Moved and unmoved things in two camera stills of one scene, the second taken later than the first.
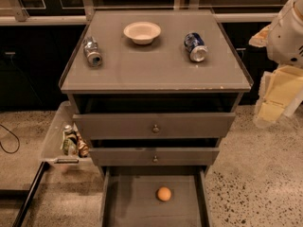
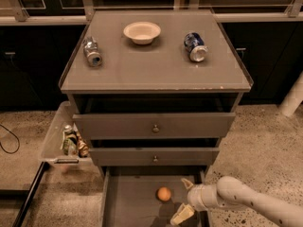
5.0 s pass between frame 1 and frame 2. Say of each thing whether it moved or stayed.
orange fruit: stayed
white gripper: moved
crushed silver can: stayed
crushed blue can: stayed
